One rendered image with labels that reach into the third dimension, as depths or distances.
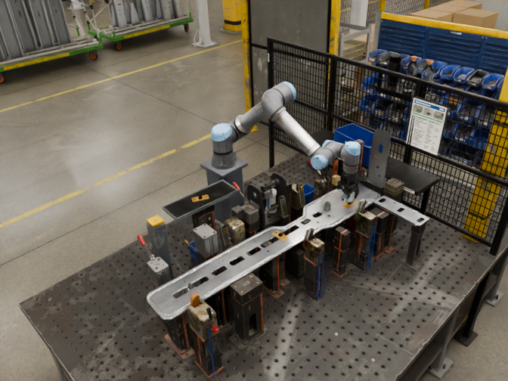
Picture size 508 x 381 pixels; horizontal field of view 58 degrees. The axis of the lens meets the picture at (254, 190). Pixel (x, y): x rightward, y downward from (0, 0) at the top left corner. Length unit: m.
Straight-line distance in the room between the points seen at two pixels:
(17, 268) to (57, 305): 1.55
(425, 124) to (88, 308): 2.06
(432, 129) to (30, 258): 3.18
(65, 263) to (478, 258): 2.98
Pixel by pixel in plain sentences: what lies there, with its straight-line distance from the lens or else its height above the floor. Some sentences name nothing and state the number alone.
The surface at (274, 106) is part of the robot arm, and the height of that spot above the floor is 1.55.
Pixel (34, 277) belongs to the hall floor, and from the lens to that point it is 3.97.
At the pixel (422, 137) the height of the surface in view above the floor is 1.23.
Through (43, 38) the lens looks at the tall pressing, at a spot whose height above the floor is 0.45.
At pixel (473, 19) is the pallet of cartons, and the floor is 1.01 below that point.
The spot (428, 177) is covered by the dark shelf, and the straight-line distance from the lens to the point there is 2.79.
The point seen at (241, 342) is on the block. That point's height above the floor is 0.71.
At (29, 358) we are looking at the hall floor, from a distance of 3.40.
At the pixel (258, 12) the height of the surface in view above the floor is 1.39.
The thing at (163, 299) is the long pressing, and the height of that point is 1.00.
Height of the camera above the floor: 2.43
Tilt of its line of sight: 33 degrees down
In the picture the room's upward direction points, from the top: 2 degrees counter-clockwise
